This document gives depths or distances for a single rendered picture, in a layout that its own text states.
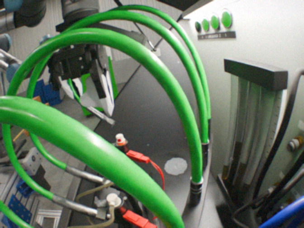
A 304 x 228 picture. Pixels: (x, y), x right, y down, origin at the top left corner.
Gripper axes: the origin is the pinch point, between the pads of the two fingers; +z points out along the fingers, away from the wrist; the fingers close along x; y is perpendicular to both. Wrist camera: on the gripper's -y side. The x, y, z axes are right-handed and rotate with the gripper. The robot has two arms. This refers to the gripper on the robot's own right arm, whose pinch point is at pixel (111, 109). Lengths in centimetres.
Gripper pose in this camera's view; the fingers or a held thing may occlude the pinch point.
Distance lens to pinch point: 32.1
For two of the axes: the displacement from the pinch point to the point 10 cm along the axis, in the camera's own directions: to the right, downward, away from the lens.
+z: 1.6, 9.0, 4.1
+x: 0.9, 4.0, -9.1
